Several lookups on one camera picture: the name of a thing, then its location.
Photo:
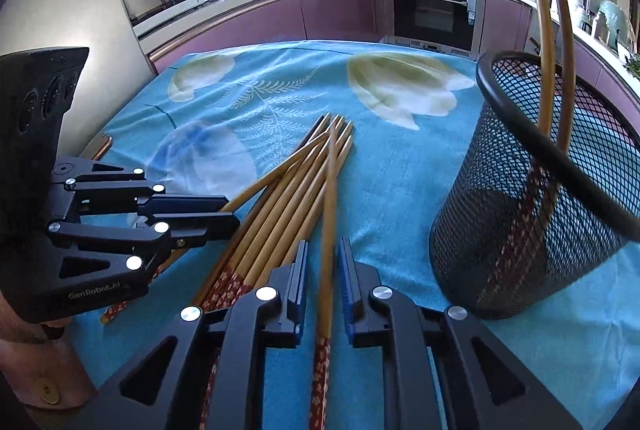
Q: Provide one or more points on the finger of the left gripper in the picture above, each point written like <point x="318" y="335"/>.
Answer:
<point x="191" y="230"/>
<point x="162" y="204"/>

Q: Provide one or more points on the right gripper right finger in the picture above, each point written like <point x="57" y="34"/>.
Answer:
<point x="441" y="369"/>

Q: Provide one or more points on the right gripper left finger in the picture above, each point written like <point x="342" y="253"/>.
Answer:
<point x="206" y="369"/>

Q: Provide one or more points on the plain brown wooden chopstick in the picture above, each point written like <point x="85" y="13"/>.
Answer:
<point x="248" y="193"/>

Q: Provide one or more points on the purple kitchen cabinets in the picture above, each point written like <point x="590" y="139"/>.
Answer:
<point x="504" y="24"/>

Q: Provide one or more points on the left hand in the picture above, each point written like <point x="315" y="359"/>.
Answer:
<point x="43" y="372"/>

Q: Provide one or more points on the blue floral tablecloth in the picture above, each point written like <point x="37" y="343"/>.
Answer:
<point x="213" y="123"/>

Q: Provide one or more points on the black mesh utensil holder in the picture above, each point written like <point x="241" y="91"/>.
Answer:
<point x="597" y="207"/>

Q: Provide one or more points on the black built-in oven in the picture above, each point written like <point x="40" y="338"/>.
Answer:
<point x="441" y="23"/>

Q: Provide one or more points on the green leafy vegetables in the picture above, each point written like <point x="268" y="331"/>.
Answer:
<point x="632" y="65"/>

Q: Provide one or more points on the mint green appliance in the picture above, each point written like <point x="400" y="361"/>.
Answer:
<point x="613" y="27"/>

